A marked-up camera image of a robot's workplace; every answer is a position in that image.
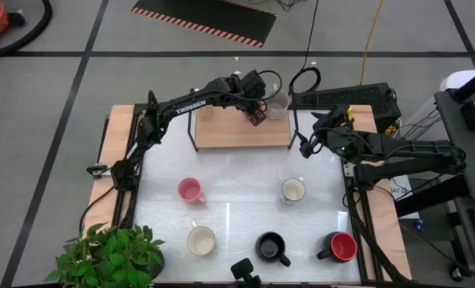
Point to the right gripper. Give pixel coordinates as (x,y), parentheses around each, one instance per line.
(335,120)

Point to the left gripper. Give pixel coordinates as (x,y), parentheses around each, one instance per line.
(251,86)

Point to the white mug blue pattern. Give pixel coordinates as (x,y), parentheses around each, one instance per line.
(293,190)

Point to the pink mug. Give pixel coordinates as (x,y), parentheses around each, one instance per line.
(189,191)

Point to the black mug red interior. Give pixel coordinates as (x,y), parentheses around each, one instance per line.
(343,246)

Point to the all black mug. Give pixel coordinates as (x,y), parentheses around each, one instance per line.
(270,247)

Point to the pale green mug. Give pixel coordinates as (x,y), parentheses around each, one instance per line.
(200,241)

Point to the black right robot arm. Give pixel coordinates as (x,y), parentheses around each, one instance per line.
(401,150)

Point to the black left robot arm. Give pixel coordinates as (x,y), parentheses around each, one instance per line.
(189,106)

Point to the yellow tag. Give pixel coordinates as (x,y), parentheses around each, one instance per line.
(348,114)

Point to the black vented equipment box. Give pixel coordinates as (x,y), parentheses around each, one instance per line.
(353,96)

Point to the white paper label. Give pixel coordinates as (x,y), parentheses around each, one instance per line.
(399,188)

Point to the black orange-striped floor mat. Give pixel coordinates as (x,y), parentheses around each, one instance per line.
(205,16)

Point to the wooden table side board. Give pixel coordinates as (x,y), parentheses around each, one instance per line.
(385,224)
(117,132)

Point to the white round bin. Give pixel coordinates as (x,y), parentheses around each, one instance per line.
(457,80)

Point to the grey desk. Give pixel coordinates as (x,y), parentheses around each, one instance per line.
(473,160)

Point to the green potted plant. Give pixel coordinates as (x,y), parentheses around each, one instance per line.
(109,260)

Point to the wooden shelf black frame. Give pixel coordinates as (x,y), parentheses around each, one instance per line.
(237,132)

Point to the black table-level camera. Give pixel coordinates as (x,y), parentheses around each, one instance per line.
(243,270)

